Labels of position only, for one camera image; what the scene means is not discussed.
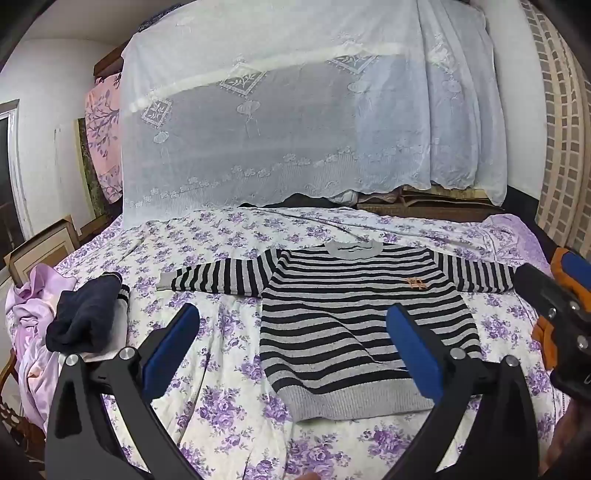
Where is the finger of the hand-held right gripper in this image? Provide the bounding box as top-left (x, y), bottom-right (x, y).
top-left (514, 264), bottom-right (578, 324)

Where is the purple pillow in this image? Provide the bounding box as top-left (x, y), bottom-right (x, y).
top-left (480, 213), bottom-right (548, 266)

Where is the lilac satin cloth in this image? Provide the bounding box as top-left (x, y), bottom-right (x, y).
top-left (4, 263), bottom-right (79, 432)

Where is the pink floral cloth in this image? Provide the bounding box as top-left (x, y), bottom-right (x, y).
top-left (84, 74), bottom-right (124, 204)

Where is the black grey striped sweater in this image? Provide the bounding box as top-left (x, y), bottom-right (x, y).
top-left (157, 240), bottom-right (515, 423)

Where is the dark navy garment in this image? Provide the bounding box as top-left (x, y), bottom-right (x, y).
top-left (45, 272), bottom-right (131, 356)

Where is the wooden picture frame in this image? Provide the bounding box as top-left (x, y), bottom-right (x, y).
top-left (4, 215), bottom-right (81, 287)

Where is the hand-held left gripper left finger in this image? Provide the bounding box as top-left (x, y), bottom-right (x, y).
top-left (45, 302), bottom-right (201, 480)

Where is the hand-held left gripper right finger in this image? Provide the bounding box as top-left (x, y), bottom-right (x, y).
top-left (385, 302), bottom-right (541, 480)

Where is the dark cloth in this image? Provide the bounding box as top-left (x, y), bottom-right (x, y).
top-left (265, 194), bottom-right (342, 209)

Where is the stack of brown mats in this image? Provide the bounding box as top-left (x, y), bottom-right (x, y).
top-left (355, 185), bottom-right (504, 220)

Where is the white lace cloth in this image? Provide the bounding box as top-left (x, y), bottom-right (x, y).
top-left (119, 0), bottom-right (509, 232)

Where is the purple floral bed sheet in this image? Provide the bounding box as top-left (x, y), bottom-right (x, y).
top-left (9, 205), bottom-right (568, 480)

